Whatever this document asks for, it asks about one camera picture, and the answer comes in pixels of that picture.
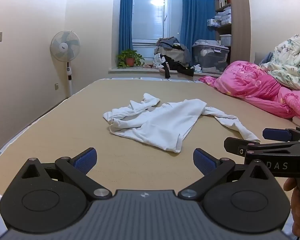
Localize white window sill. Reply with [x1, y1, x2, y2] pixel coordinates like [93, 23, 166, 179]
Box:
[108, 66, 223, 77]

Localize pink floral quilt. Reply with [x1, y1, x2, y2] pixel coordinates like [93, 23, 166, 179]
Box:
[199, 60, 300, 125]

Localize potted green plant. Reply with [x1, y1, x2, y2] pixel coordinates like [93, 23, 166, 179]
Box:
[116, 49, 145, 69]

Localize white leaf-print quilt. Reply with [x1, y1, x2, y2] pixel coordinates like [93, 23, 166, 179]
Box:
[260, 34, 300, 92]

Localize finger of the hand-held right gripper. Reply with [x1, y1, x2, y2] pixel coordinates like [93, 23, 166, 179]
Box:
[224, 137, 300, 156]
[263, 127, 300, 142]

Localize pile of dark clothes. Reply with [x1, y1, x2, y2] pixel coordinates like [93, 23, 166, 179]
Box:
[153, 37, 195, 78]

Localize white storage boxes stack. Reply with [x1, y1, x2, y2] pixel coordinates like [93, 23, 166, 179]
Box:
[207, 7, 232, 27]

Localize blue curtain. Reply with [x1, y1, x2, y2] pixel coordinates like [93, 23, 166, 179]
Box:
[182, 0, 217, 63]
[119, 0, 134, 53]

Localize grey-blue pillow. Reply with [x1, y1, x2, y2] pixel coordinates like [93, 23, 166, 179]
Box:
[258, 52, 274, 67]

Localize white standing fan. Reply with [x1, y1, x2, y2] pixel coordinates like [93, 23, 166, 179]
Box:
[50, 30, 81, 98]

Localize beige quilted mattress pad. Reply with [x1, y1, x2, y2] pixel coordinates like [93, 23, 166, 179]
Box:
[0, 77, 300, 205]

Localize white framed window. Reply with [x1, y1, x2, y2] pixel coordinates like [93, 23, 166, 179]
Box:
[131, 0, 183, 47]

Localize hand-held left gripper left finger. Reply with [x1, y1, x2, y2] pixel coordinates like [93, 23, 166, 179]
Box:
[20, 147, 112, 201]

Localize person's right hand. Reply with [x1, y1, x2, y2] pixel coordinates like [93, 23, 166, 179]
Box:
[283, 177, 300, 238]

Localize clear shelf storage box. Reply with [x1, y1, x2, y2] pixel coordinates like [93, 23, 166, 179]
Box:
[220, 34, 232, 47]

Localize white long-sleeved shirt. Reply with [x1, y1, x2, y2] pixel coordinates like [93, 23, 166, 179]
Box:
[102, 93, 261, 153]

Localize clear plastic storage bin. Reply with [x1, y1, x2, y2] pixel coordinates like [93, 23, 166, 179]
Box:
[192, 44, 230, 75]

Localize folded grey cloth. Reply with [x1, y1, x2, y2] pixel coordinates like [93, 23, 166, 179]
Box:
[193, 39, 220, 47]

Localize wooden wardrobe shelf unit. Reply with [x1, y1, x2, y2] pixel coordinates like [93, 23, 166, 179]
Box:
[214, 0, 251, 65]

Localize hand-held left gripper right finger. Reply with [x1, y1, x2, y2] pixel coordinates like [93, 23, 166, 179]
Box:
[177, 148, 275, 201]

